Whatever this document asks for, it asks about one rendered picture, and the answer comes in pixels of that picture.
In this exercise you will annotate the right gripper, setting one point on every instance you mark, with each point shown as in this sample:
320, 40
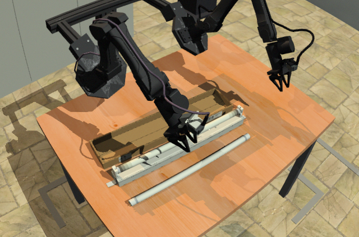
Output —
178, 125

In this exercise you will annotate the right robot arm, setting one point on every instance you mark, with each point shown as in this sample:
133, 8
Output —
109, 38

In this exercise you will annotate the brown cardboard carton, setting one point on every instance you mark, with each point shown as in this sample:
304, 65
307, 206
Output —
147, 133

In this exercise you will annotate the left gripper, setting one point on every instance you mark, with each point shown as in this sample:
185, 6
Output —
279, 67

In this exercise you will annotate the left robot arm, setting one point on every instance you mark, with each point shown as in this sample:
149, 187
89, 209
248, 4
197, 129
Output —
266, 28

